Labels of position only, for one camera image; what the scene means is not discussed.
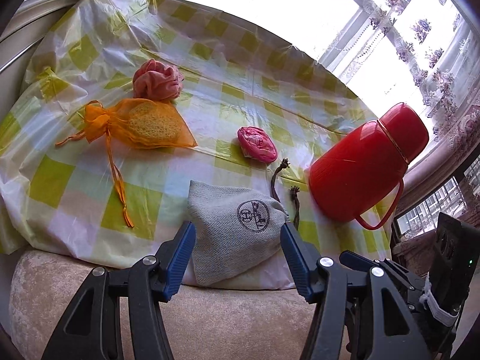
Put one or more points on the beige upholstered stool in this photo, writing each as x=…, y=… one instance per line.
x=200, y=323

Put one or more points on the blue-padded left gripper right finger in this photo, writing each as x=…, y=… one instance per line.
x=367, y=304

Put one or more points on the pink fabric scrunchie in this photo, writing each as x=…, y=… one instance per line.
x=157, y=81

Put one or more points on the red thermos flask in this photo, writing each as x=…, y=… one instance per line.
x=366, y=165

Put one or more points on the pink round coin pouch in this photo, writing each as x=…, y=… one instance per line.
x=255, y=143

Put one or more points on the mauve patterned curtain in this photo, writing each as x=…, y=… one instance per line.
x=438, y=165

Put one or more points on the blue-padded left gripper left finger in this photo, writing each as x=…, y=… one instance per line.
x=90, y=325

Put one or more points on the orange organza bag with sponge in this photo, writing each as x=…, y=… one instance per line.
x=138, y=123

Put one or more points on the white ornate cabinet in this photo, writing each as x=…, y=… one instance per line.
x=21, y=37

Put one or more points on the yellow checkered plastic tablecloth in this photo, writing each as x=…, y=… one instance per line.
x=63, y=200

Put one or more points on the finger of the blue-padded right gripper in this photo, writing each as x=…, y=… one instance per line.
x=355, y=261

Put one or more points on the grey drawstring pouch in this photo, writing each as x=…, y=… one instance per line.
x=236, y=228

